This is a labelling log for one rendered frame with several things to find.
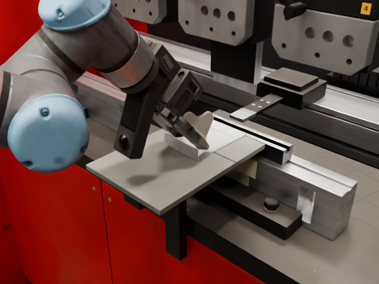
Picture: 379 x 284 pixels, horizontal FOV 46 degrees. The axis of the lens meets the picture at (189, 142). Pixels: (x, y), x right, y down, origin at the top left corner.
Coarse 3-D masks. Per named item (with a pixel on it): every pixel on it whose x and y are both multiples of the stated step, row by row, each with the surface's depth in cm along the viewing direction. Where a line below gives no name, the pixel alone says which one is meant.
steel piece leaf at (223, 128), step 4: (212, 124) 86; (216, 124) 86; (220, 124) 86; (216, 128) 85; (220, 128) 85; (224, 128) 85; (228, 128) 85; (232, 128) 85; (224, 132) 83; (228, 132) 83; (232, 132) 83; (236, 132) 83; (240, 132) 83; (232, 136) 82; (236, 136) 82; (240, 136) 82
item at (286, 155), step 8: (216, 120) 90; (224, 120) 88; (240, 128) 86; (248, 128) 85; (256, 136) 84; (264, 136) 83; (272, 144) 80; (280, 144) 81; (288, 144) 80; (264, 152) 81; (272, 152) 80; (280, 152) 79; (288, 152) 80; (272, 160) 80; (280, 160) 79; (288, 160) 81
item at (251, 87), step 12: (216, 48) 81; (228, 48) 79; (240, 48) 77; (252, 48) 75; (216, 60) 82; (228, 60) 80; (240, 60) 78; (252, 60) 76; (216, 72) 83; (228, 72) 81; (240, 72) 79; (252, 72) 77; (228, 84) 83; (240, 84) 81; (252, 84) 78
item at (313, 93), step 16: (272, 80) 99; (288, 80) 98; (304, 80) 98; (320, 80) 101; (272, 96) 97; (288, 96) 96; (304, 96) 94; (320, 96) 101; (240, 112) 90; (256, 112) 90
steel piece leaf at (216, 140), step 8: (168, 136) 79; (208, 136) 82; (216, 136) 82; (224, 136) 82; (168, 144) 80; (176, 144) 78; (184, 144) 76; (192, 144) 79; (216, 144) 79; (224, 144) 79; (184, 152) 77; (192, 152) 75; (200, 152) 77; (208, 152) 77
